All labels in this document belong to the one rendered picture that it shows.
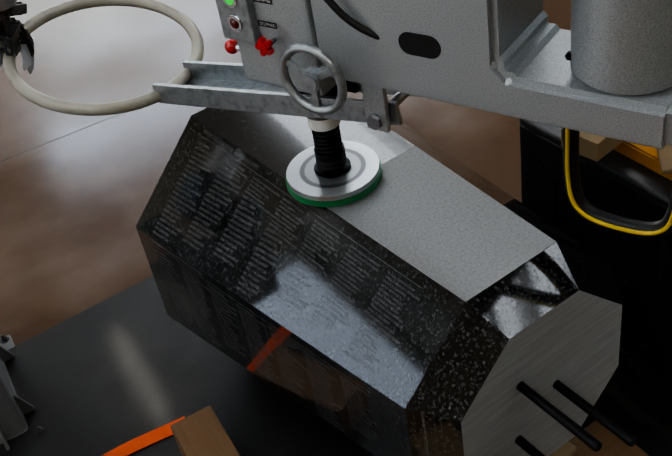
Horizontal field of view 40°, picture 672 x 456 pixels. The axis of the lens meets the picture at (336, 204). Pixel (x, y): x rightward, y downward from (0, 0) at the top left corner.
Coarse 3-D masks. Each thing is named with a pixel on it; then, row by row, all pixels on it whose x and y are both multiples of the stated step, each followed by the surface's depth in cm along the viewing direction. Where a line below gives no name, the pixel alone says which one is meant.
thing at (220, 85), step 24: (192, 72) 225; (216, 72) 220; (240, 72) 215; (168, 96) 217; (192, 96) 212; (216, 96) 207; (240, 96) 202; (264, 96) 198; (288, 96) 193; (360, 120) 185
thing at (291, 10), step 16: (272, 0) 172; (288, 0) 170; (304, 0) 168; (256, 16) 177; (272, 16) 175; (288, 16) 173; (304, 16) 170; (272, 32) 178; (288, 32) 175; (304, 32) 173; (240, 48) 186; (256, 64) 186; (272, 64) 183; (304, 64) 178; (320, 64) 177; (256, 80) 189; (272, 80) 186
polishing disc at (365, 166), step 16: (352, 144) 215; (304, 160) 212; (352, 160) 210; (368, 160) 209; (288, 176) 208; (304, 176) 208; (352, 176) 205; (368, 176) 204; (304, 192) 203; (320, 192) 202; (336, 192) 201; (352, 192) 201
